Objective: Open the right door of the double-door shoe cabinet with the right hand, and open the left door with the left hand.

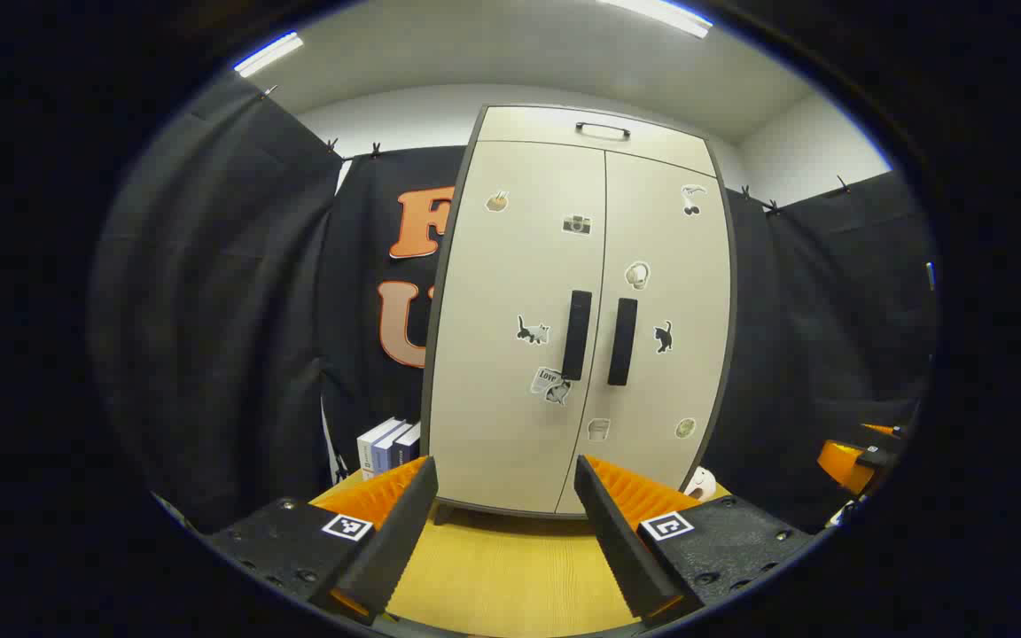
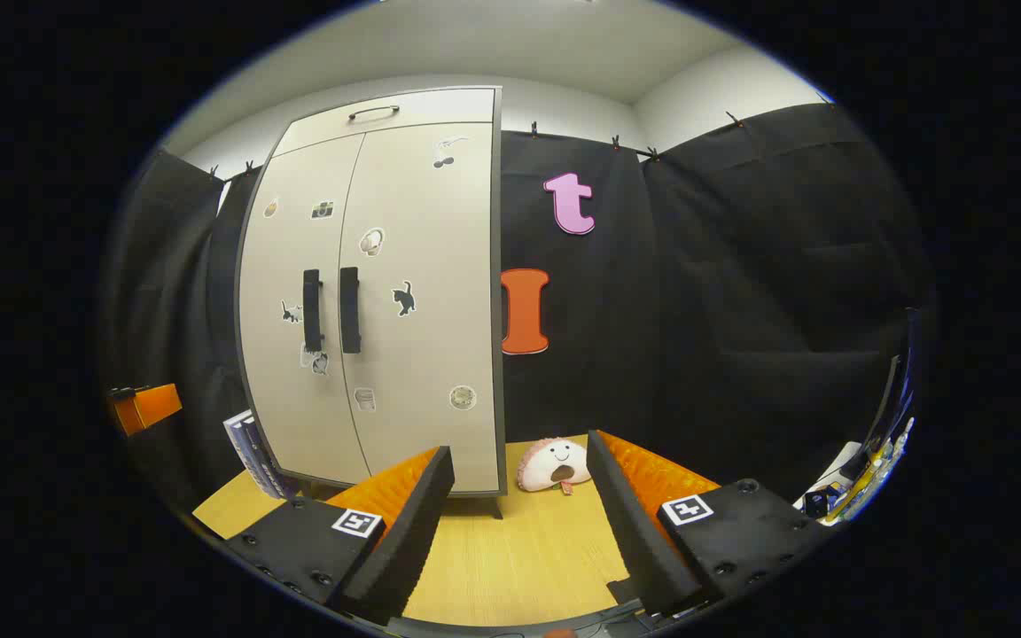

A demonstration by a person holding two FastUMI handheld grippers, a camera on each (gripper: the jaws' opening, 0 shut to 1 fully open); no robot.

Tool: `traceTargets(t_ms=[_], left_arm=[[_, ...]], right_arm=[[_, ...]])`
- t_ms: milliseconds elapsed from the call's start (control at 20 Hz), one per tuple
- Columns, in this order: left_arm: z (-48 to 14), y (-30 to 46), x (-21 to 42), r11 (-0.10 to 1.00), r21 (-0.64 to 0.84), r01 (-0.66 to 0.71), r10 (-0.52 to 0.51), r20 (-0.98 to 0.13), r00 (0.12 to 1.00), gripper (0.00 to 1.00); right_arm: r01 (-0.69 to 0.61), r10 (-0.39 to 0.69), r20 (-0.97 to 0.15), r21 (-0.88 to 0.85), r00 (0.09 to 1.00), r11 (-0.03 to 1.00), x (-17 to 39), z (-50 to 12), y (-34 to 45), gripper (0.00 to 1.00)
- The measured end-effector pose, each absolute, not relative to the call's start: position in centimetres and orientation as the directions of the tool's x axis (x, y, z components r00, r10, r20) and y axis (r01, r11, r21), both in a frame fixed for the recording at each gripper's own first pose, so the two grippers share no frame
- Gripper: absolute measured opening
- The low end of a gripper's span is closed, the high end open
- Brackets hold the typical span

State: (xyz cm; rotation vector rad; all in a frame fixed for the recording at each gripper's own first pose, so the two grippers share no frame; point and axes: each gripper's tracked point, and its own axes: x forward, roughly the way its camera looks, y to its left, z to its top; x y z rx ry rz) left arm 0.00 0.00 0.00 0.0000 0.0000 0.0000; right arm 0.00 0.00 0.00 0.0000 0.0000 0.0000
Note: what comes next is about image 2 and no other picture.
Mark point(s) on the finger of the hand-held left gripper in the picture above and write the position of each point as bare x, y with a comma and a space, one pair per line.
151, 408

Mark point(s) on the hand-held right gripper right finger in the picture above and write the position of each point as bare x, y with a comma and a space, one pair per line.
635, 532

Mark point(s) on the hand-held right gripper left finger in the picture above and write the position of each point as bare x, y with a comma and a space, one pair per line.
413, 540

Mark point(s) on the white cabinet door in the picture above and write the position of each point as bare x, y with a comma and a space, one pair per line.
440, 310
280, 266

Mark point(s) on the white double-door shoe cabinet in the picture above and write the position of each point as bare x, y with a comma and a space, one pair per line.
440, 111

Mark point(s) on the stack of blue books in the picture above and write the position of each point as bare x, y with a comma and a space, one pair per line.
258, 456

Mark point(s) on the small black device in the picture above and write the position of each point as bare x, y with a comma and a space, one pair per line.
816, 503

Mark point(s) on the white side table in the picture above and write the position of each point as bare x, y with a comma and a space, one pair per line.
838, 465

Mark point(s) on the yellow and white clutter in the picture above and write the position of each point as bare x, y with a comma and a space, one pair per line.
869, 474

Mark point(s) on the dark monitor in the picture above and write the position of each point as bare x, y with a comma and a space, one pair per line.
914, 372

